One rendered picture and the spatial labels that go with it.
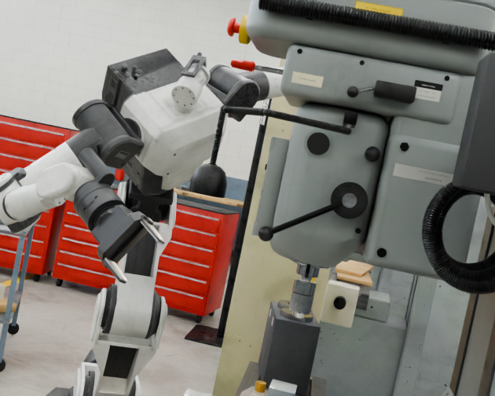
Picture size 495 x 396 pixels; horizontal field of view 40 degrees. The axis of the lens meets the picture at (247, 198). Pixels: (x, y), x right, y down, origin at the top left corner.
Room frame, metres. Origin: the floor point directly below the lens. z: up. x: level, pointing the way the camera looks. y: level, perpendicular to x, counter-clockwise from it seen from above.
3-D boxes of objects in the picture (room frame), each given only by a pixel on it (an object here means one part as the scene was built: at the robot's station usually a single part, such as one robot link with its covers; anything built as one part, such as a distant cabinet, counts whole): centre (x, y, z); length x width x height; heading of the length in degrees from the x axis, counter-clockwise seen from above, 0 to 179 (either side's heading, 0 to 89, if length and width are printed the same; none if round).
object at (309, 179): (1.44, -0.16, 1.47); 0.21 x 0.19 x 0.32; 174
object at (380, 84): (1.30, -0.20, 1.66); 0.12 x 0.04 x 0.04; 84
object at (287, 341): (1.88, -0.19, 1.02); 0.22 x 0.12 x 0.20; 2
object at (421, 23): (1.29, -0.17, 1.79); 0.45 x 0.04 x 0.04; 84
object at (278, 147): (1.45, -0.05, 1.45); 0.04 x 0.04 x 0.21; 84
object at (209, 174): (1.36, 0.08, 1.44); 0.07 x 0.07 x 0.06
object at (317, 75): (1.43, -0.20, 1.68); 0.34 x 0.24 x 0.10; 84
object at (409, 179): (1.41, -0.35, 1.47); 0.24 x 0.19 x 0.26; 174
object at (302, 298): (1.44, -0.16, 1.23); 0.05 x 0.05 x 0.06
